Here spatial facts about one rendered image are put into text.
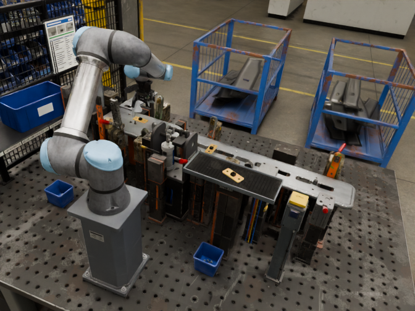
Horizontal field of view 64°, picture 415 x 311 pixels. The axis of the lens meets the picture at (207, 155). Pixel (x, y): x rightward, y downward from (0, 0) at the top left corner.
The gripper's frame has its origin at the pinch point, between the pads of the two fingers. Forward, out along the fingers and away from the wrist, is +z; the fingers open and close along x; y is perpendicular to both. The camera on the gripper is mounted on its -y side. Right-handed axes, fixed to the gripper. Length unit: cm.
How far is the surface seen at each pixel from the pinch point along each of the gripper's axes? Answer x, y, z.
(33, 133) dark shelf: -43, -33, 2
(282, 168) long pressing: -1, 83, 5
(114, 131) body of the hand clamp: -23.5, 0.8, 0.1
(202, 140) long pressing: 0.1, 39.3, 5.1
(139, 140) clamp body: -26.8, 17.9, -1.9
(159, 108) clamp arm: 10.0, 6.0, 0.7
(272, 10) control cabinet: 761, -125, 88
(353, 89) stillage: 235, 109, 46
